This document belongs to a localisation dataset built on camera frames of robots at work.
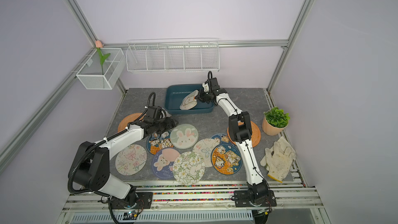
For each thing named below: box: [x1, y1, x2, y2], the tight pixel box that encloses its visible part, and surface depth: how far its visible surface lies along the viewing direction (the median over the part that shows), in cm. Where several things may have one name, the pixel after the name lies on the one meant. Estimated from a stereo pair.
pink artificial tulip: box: [95, 39, 111, 76], surface depth 93 cm
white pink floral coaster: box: [115, 144, 148, 176], surface depth 88 cm
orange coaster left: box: [117, 112, 147, 132], surface depth 107 cm
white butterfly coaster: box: [192, 138, 220, 168], surface depth 93 cm
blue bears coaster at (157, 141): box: [146, 130, 174, 156], surface depth 94 cm
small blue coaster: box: [210, 134, 230, 145], surface depth 96 cm
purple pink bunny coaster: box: [151, 147, 180, 180], surface depth 87 cm
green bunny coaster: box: [169, 123, 199, 150], surface depth 98 cm
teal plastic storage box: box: [164, 84, 215, 115], surface depth 113 cm
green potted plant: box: [262, 106, 291, 136], surface depth 89 cm
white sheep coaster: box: [179, 89, 199, 111], surface depth 106 cm
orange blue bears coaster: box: [210, 143, 243, 176], surface depth 88 cm
